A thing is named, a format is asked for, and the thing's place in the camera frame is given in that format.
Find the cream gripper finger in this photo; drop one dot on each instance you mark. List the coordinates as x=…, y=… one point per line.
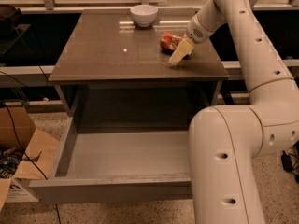
x=184, y=48

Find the grey cabinet with glossy top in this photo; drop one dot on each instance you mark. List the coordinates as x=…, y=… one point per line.
x=106, y=46

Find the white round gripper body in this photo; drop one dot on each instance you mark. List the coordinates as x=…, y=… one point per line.
x=195, y=32

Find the red coke can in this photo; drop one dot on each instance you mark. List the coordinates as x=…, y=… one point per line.
x=169, y=41

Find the white ceramic bowl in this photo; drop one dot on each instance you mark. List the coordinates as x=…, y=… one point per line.
x=144, y=15

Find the brown cardboard box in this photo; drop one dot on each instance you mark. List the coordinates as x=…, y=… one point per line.
x=27, y=154

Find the open grey top drawer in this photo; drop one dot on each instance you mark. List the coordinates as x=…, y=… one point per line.
x=125, y=145

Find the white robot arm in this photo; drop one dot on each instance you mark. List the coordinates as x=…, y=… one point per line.
x=224, y=139

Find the black power adapter with cable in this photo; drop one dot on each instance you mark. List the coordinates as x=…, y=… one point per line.
x=288, y=166

